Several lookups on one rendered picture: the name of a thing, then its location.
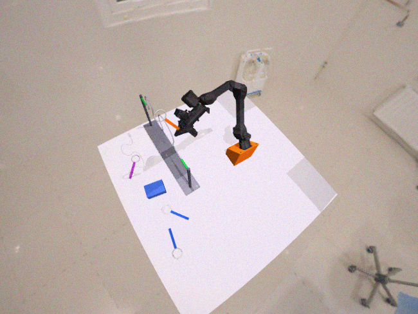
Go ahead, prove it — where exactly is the blue rectangular block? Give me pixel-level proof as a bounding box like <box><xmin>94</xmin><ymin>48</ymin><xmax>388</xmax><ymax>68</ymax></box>
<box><xmin>144</xmin><ymin>179</ymin><xmax>167</xmax><ymax>199</ymax></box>

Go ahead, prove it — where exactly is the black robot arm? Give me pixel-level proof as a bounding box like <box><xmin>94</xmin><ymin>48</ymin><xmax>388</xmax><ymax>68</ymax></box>
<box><xmin>174</xmin><ymin>80</ymin><xmax>252</xmax><ymax>150</ymax></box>

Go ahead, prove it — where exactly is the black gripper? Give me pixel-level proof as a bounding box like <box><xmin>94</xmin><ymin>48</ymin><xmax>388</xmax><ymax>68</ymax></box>
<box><xmin>174</xmin><ymin>110</ymin><xmax>199</xmax><ymax>137</ymax></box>

